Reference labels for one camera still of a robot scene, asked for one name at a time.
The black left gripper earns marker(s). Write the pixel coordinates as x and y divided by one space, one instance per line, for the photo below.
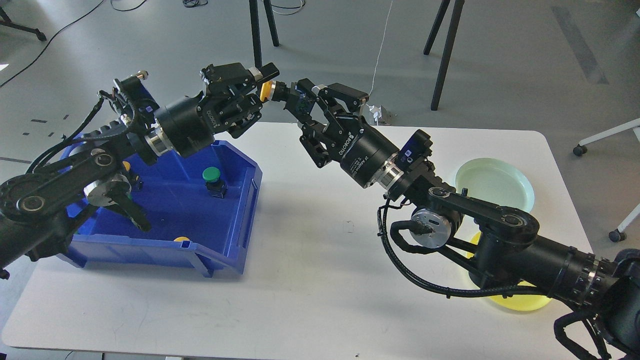
227 104

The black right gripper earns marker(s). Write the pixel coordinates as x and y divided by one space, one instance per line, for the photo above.
361 150

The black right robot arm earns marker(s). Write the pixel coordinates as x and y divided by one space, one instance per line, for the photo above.
498 245

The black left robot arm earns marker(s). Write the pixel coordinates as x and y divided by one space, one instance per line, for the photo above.
67 184

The green push button right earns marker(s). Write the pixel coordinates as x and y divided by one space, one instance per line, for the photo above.
215 185

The yellow push button back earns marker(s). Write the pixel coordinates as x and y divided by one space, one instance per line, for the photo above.
128 167

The pale green plastic plate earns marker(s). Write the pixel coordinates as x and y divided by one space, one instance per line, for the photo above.
497 182

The yellow plastic plate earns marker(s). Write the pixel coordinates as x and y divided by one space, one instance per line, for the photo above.
521 302

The white power adapter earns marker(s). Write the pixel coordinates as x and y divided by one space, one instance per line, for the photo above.
380 116

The blue plastic bin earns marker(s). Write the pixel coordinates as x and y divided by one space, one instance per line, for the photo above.
176 202

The black tripod legs right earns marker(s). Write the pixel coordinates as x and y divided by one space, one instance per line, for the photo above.
451 35

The black stand foot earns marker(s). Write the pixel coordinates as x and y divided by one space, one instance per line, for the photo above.
6 21

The white chair base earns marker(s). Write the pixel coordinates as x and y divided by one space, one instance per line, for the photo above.
619 233

